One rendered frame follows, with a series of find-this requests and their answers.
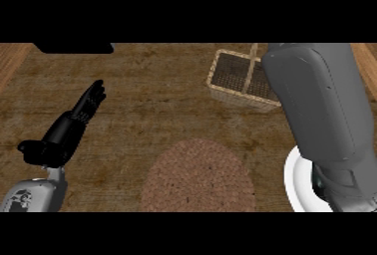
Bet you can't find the black appliance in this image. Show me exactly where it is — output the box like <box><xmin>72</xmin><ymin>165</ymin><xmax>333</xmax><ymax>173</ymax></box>
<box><xmin>33</xmin><ymin>43</ymin><xmax>116</xmax><ymax>55</ymax></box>

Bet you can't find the brown woven oval placemat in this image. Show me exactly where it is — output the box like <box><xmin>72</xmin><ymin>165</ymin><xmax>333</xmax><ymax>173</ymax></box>
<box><xmin>141</xmin><ymin>137</ymin><xmax>258</xmax><ymax>213</ymax></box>

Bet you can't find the white round plate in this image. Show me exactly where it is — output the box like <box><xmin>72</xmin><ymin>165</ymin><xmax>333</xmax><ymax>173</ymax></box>
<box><xmin>283</xmin><ymin>144</ymin><xmax>336</xmax><ymax>213</ymax></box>

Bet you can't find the wicker basket with handle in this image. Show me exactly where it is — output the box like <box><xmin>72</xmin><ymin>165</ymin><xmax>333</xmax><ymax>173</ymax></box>
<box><xmin>205</xmin><ymin>43</ymin><xmax>283</xmax><ymax>114</ymax></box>

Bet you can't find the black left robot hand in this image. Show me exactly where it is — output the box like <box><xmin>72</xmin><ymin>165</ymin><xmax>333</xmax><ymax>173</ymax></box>
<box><xmin>17</xmin><ymin>79</ymin><xmax>108</xmax><ymax>169</ymax></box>

